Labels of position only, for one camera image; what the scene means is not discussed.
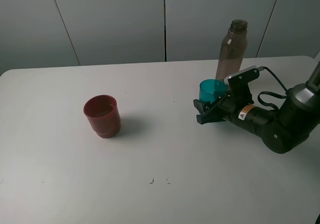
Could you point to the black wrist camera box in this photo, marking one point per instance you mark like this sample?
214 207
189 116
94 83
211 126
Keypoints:
238 85

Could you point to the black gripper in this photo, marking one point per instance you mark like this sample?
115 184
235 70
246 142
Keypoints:
228 110

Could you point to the red plastic cup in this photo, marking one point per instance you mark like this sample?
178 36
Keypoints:
103 115

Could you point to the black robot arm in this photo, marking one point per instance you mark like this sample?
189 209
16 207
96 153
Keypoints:
280 128

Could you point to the brown transparent water bottle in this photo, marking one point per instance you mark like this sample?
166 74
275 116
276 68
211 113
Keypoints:
232 50

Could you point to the teal transparent plastic cup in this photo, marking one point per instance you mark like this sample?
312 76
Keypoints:
210 90

